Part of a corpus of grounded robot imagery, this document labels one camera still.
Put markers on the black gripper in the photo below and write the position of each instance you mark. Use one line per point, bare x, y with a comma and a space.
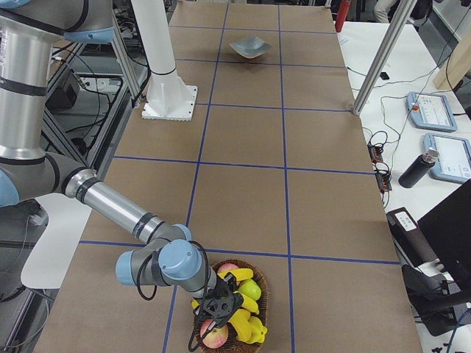
225, 284

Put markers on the yellow banana top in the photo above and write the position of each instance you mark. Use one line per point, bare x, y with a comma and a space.
240, 274

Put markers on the yellow banana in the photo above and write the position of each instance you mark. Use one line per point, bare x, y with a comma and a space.
248, 303
240, 274
238, 319

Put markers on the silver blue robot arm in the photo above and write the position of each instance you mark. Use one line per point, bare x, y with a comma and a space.
170, 256

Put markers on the brown wicker basket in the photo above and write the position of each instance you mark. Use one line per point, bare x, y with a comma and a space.
232, 344

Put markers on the grey square plate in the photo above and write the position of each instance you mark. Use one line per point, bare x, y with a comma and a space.
250, 47

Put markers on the red apple front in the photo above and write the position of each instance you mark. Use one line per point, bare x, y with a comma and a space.
216, 338

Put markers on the red apple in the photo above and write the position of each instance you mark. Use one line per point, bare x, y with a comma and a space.
226, 267
216, 338

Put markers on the yellow starfruit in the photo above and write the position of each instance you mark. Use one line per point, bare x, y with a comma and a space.
251, 330

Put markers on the green apple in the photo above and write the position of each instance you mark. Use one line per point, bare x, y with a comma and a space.
250, 288

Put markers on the red apple back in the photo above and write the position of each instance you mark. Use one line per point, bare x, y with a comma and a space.
226, 267

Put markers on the white chair seat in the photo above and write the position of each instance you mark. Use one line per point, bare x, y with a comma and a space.
47, 264

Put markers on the black label printer box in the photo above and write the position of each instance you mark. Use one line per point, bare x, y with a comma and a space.
405, 230

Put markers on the orange circuit board near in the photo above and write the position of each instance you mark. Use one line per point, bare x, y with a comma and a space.
383, 178

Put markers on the orange circuit board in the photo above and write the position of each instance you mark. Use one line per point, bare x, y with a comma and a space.
375, 153
383, 178

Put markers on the orange circuit board far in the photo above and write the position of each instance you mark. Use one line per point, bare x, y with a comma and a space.
375, 153

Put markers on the black monitor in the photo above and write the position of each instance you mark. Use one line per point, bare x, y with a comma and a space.
446, 228

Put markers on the black water bottle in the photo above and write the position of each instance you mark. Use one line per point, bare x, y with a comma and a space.
420, 167

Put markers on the teach pendant near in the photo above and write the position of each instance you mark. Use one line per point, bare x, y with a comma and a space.
453, 163

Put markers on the teach pendant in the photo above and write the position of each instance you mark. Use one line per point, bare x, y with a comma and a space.
453, 163
430, 111

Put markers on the teach pendant far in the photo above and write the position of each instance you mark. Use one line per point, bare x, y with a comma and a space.
430, 111

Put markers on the red fire extinguisher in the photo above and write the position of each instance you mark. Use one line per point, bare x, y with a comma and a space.
341, 14

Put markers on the wooden board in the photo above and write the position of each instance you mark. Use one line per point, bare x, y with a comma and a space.
455, 67

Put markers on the white camera stand pillar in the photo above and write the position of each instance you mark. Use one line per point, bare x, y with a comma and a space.
167, 96

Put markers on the aluminium frame post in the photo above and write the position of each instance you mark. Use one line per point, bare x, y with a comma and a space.
393, 32

